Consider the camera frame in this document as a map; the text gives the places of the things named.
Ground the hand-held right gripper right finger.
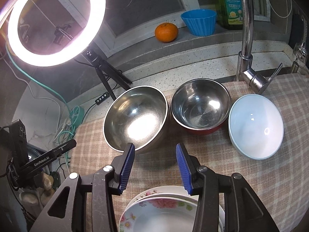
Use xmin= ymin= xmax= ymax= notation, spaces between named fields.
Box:
xmin=176 ymin=143 xmax=280 ymax=232

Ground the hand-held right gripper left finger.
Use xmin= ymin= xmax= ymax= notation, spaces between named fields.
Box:
xmin=29 ymin=142 xmax=136 ymax=232

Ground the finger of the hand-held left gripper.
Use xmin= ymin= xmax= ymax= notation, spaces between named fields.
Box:
xmin=48 ymin=139 xmax=77 ymax=161

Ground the large floral plate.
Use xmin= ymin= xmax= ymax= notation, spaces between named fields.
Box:
xmin=126 ymin=186 xmax=225 ymax=232

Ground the large steel bowl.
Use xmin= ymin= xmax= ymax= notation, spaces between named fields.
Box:
xmin=103 ymin=85 xmax=169 ymax=154

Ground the small floral plate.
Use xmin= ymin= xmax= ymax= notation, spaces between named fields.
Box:
xmin=119 ymin=192 xmax=201 ymax=232

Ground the red steel bowl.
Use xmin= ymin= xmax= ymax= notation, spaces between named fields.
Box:
xmin=170 ymin=78 xmax=232 ymax=136

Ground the white ceramic bowl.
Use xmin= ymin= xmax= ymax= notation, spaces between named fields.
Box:
xmin=228 ymin=94 xmax=284 ymax=160

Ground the person's left hand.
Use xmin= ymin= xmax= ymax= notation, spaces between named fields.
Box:
xmin=19 ymin=170 xmax=56 ymax=213

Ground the plaid cloth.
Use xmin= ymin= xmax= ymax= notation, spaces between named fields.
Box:
xmin=69 ymin=74 xmax=309 ymax=232

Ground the black inline remote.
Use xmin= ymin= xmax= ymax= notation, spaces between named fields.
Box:
xmin=95 ymin=92 xmax=108 ymax=105

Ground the black tripod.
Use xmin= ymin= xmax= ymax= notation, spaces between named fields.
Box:
xmin=75 ymin=51 xmax=133 ymax=101

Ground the orange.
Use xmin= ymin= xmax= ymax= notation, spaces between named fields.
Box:
xmin=155 ymin=22 xmax=179 ymax=43

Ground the blue fluted cup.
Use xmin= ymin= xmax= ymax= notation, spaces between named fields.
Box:
xmin=181 ymin=9 xmax=217 ymax=37

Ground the chrome faucet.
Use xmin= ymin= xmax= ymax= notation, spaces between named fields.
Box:
xmin=233 ymin=0 xmax=283 ymax=95

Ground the green dish soap bottle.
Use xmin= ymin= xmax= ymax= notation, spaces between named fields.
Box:
xmin=214 ymin=0 xmax=243 ymax=31

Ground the flexible faucet sprayer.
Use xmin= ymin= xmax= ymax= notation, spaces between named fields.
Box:
xmin=292 ymin=14 xmax=309 ymax=73

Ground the teal extension cord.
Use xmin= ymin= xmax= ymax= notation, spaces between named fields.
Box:
xmin=5 ymin=43 xmax=85 ymax=150

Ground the ring light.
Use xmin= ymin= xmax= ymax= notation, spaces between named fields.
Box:
xmin=0 ymin=0 xmax=107 ymax=67

